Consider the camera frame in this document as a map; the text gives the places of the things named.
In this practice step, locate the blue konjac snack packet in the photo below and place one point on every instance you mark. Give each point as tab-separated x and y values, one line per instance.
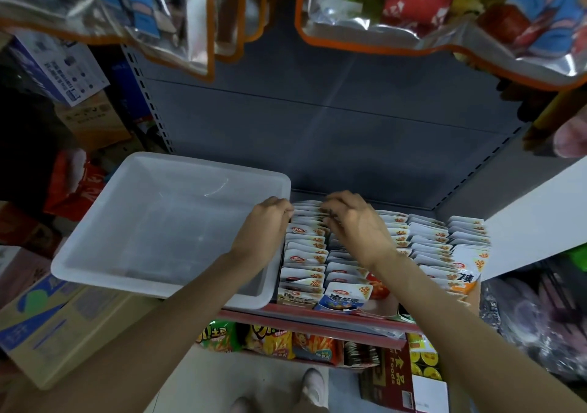
344	296

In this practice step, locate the person's shoe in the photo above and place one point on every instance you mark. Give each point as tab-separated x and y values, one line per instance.
243	404
314	388

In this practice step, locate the row of orange chip bags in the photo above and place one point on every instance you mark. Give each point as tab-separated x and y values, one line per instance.
284	342

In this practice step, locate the person's left hand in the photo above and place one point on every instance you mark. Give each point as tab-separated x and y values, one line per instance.
261	234

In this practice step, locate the person's right forearm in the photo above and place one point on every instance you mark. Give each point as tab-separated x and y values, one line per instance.
477	335

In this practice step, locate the person's left forearm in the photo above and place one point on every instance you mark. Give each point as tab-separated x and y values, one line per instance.
138	344

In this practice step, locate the white plastic bin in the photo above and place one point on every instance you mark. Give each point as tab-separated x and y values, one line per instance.
147	229

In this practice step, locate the person's right hand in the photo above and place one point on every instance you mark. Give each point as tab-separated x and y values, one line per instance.
359	229

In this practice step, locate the yellow snack packets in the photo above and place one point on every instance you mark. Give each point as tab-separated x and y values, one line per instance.
424	353

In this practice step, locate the plain brown cardboard carton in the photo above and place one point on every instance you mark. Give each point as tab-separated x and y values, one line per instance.
92	119

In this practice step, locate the red plastic bag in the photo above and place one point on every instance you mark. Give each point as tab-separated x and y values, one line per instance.
73	183

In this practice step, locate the white blue carton box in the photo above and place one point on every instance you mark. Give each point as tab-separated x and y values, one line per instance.
60	64

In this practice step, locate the orange display box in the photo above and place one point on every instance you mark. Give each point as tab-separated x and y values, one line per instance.
470	243

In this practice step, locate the pale printed carton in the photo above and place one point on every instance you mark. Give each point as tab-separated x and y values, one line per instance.
20	275

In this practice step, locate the orange trimmed colourful candy bag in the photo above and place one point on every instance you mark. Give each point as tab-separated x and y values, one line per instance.
440	9

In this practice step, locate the black plastic wrapped bundle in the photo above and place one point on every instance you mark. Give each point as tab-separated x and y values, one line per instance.
537	312

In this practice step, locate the hanging yellow green snack bags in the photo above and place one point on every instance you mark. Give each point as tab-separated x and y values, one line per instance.
541	105

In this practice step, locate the gold display box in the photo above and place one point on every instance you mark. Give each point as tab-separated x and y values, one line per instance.
301	266

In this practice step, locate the person's right shoe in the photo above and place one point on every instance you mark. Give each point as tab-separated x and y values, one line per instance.
314	388

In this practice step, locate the orange trimmed toy snack bag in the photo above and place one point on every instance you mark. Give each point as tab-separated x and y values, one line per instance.
119	4

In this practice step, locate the blue print cardboard carton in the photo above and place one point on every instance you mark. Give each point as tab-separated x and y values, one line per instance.
64	330

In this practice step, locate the blue display box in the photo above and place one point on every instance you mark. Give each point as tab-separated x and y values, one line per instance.
344	289

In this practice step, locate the stack of green packs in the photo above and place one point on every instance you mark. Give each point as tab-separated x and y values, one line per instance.
580	257

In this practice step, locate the person's left shoe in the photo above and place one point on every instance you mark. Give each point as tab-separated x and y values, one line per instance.
243	404

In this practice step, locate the dark red white-label carton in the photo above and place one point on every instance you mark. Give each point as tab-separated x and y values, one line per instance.
394	382

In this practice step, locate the red display box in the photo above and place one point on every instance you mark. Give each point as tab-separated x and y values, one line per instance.
378	289

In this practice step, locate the red konjac snack packet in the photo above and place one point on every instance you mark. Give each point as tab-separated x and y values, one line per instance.
378	287

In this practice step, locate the green display box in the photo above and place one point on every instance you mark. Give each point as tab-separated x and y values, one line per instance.
429	234

